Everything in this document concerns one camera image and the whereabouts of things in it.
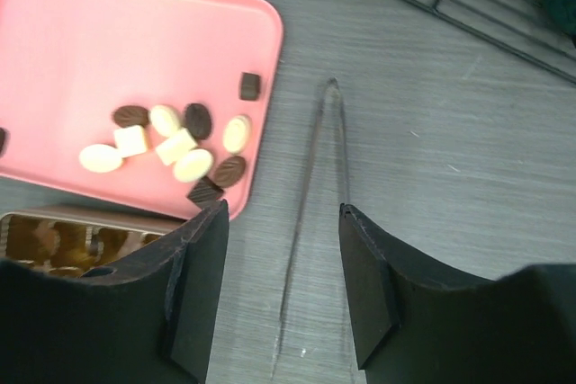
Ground pink plastic tray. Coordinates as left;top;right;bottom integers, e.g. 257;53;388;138
1;0;284;219

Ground brown leaf chocolate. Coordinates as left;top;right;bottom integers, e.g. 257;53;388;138
112;105;149;128

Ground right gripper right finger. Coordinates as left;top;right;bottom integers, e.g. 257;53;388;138
338;204;575;383

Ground gold chocolate box with tray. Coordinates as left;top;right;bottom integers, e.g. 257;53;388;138
1;206;183;277

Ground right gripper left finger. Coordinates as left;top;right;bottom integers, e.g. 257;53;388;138
1;201;230;383

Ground white oval chocolate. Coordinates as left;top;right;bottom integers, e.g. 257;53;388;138
78;144;123;174

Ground dark heart chocolate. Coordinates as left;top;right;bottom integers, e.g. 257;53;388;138
0;128;9;155

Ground metal tongs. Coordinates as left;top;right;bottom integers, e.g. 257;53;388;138
269;76;355;384

